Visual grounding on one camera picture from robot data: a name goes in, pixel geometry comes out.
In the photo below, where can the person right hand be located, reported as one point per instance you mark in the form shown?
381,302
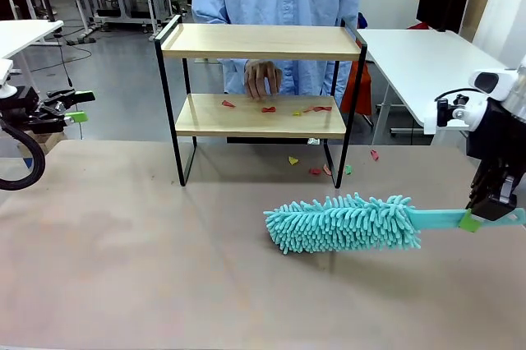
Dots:
263,79

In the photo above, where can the red bow-shaped paper scrap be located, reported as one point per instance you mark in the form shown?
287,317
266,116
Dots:
268,109

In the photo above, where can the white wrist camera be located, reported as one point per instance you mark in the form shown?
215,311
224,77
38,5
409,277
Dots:
5,75
464,113

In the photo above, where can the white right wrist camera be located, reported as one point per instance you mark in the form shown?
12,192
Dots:
464,113

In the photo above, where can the orange fabric object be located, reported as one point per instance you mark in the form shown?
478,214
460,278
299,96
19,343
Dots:
357,91

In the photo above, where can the small white packet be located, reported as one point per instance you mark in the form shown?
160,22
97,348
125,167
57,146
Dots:
313,141

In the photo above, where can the black computer monitor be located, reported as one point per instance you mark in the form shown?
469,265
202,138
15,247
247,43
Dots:
444,1

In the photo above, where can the green paper scrap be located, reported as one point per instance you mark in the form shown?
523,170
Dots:
348,169

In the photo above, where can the salmon paper scrap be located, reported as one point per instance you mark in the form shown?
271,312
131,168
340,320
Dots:
327,169

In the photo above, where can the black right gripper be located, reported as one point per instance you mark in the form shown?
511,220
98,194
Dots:
501,140

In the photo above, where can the blue-sleeved right forearm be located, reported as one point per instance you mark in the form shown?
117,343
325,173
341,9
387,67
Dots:
236,76

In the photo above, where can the two-tier wood metal shelf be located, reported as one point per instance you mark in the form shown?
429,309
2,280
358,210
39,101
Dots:
255,42

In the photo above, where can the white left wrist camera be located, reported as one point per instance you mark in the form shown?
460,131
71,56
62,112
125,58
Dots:
5,75

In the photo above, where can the cardboard box with blue tape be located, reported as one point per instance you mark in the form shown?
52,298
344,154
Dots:
45,142

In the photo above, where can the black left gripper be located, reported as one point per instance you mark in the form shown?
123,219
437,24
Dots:
20,109

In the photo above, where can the large white side table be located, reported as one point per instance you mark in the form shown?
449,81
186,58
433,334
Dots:
411,62

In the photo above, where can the teal chenille duster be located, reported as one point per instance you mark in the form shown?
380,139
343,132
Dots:
341,227

